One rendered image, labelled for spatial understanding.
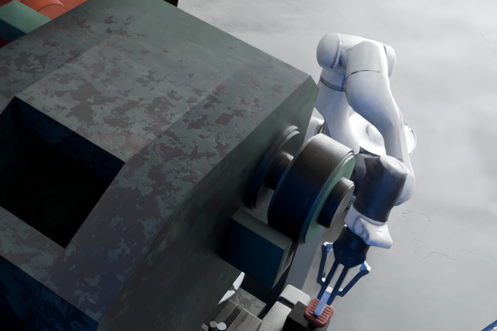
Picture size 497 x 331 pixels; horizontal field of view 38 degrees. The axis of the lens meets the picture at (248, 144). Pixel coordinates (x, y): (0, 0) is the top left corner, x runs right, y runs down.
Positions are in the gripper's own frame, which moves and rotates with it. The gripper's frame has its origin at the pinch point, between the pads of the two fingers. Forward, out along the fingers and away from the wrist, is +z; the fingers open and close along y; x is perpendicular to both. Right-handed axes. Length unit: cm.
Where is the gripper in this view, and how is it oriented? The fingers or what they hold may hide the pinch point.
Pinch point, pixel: (323, 301)
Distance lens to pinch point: 179.2
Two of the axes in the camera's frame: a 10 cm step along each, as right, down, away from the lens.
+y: -8.4, -4.6, 2.9
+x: -4.0, 1.5, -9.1
